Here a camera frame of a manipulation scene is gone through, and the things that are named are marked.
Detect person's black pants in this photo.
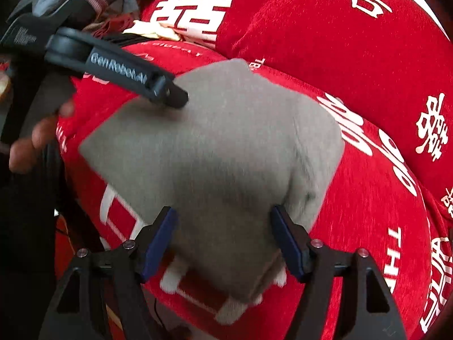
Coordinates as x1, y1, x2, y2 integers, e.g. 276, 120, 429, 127
0, 142, 71, 340

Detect pile of dark clothes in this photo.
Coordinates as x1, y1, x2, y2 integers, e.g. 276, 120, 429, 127
21, 0, 160, 41

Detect red printed sofa seat cover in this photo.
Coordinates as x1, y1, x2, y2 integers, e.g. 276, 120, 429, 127
55, 41, 453, 340

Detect red gold-trimmed floor item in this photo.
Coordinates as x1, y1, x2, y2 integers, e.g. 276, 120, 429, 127
53, 214, 80, 280

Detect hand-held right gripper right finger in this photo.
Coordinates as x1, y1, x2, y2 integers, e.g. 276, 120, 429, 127
271, 205, 407, 340

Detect grey knit sweater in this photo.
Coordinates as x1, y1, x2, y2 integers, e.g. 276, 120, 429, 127
78, 58, 345, 303

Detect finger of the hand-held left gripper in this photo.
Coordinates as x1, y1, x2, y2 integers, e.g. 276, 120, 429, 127
149, 68, 189, 109

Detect white crumpled cloth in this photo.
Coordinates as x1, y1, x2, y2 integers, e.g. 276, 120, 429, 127
129, 20, 183, 42

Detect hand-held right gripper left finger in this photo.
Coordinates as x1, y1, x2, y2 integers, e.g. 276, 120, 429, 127
38, 205, 178, 340

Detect red printed sofa back cushion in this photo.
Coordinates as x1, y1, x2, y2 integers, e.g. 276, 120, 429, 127
138, 0, 453, 220

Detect person's left hand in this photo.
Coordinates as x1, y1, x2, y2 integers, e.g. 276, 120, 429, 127
9, 99, 76, 175

